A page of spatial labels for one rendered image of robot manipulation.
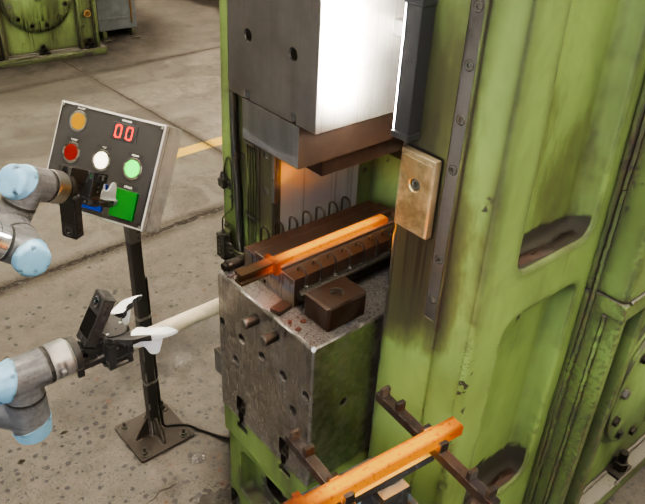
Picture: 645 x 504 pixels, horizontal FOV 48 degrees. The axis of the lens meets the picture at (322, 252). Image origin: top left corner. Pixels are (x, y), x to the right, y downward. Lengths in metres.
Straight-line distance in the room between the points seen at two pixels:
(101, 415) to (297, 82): 1.69
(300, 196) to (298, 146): 0.46
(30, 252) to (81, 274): 2.00
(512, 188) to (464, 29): 0.29
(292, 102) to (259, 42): 0.14
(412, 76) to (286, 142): 0.32
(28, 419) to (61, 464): 1.15
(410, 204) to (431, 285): 0.18
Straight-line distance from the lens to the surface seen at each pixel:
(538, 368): 1.96
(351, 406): 1.81
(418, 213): 1.45
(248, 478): 2.28
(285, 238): 1.82
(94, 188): 1.78
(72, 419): 2.80
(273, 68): 1.50
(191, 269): 3.47
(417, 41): 1.33
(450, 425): 1.38
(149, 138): 1.92
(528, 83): 1.27
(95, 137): 2.02
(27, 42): 6.37
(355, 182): 2.05
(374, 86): 1.50
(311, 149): 1.51
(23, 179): 1.61
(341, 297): 1.62
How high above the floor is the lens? 1.93
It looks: 33 degrees down
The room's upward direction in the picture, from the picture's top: 3 degrees clockwise
